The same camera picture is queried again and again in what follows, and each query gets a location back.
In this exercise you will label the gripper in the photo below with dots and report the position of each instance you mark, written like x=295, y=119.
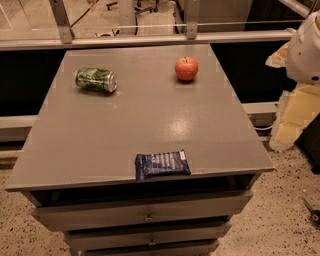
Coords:
x=306, y=56

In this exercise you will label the blue rxbar blueberry wrapper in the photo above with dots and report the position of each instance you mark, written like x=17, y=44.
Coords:
x=161, y=164

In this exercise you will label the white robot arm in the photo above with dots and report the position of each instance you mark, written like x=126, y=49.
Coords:
x=301, y=58

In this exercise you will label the crushed green soda can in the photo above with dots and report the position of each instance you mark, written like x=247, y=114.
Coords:
x=96, y=79

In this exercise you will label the black tool on floor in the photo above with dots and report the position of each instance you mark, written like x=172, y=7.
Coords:
x=314, y=214

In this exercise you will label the red apple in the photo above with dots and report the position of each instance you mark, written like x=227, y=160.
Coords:
x=186, y=68

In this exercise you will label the top grey drawer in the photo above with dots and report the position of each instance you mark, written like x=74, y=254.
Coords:
x=144, y=211

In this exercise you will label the grey drawer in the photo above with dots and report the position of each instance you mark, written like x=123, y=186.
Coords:
x=144, y=211
x=192, y=248
x=147, y=236

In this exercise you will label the grey drawer cabinet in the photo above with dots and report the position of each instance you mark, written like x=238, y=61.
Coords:
x=83, y=144

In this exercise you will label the bottom grey drawer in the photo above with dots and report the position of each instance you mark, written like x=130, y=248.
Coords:
x=192, y=248

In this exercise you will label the middle grey drawer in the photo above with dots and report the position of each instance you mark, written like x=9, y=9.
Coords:
x=147, y=236

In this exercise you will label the metal window railing frame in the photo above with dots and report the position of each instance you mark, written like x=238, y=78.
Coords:
x=71, y=24

